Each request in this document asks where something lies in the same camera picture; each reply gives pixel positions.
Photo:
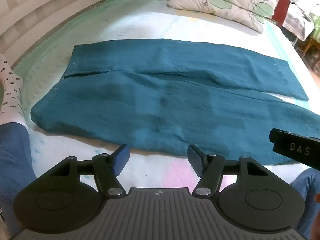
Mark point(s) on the white wooden bed frame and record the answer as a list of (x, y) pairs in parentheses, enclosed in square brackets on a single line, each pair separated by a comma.
[(37, 12)]

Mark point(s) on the person's right knee in jeans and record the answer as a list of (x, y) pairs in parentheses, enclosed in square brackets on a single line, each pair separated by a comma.
[(306, 192)]

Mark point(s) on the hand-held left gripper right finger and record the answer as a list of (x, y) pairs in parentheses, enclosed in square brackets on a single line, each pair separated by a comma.
[(195, 158)]

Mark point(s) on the white patterned pillow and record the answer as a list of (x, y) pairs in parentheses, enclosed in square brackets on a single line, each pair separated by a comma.
[(10, 87)]

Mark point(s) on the wooden chair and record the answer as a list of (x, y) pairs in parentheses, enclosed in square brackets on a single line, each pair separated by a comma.
[(311, 50)]

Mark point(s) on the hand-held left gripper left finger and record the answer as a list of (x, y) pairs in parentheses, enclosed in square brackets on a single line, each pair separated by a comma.
[(121, 157)]

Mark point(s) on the red cloth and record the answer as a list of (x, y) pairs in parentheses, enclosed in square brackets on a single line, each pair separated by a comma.
[(281, 10)]

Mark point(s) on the floral print pillow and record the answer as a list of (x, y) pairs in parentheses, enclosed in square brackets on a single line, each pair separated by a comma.
[(225, 2)]

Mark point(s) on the person's left leg in jeans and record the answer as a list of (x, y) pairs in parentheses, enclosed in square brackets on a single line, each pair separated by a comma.
[(15, 160)]

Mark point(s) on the teal pants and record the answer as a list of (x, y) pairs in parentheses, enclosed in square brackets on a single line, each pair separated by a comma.
[(160, 97)]

